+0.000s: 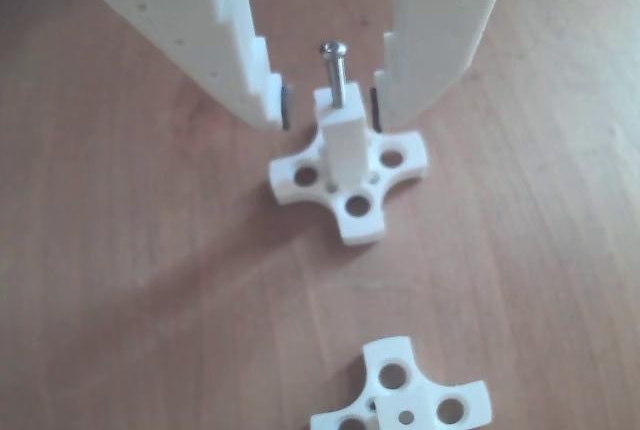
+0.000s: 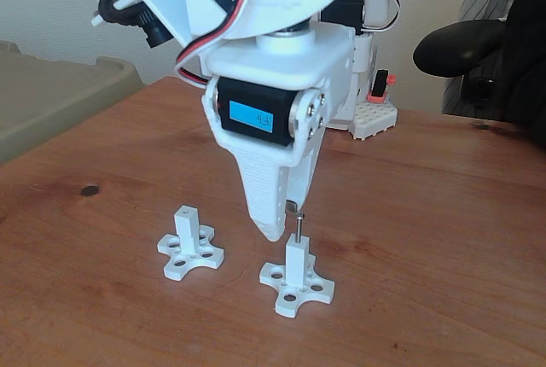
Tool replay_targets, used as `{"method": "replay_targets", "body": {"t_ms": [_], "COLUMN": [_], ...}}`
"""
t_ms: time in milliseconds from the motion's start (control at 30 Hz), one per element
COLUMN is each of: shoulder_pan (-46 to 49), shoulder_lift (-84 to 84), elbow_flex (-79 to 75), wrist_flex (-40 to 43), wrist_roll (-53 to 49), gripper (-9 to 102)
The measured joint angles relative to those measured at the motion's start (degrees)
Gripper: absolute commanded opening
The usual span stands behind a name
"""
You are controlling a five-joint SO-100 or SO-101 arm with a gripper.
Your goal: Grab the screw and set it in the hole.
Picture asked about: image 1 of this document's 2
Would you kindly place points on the silver metal screw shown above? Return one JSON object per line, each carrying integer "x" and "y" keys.
{"x": 334, "y": 75}

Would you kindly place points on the white cross-base post stand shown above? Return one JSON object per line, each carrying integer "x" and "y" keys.
{"x": 345, "y": 145}
{"x": 387, "y": 410}

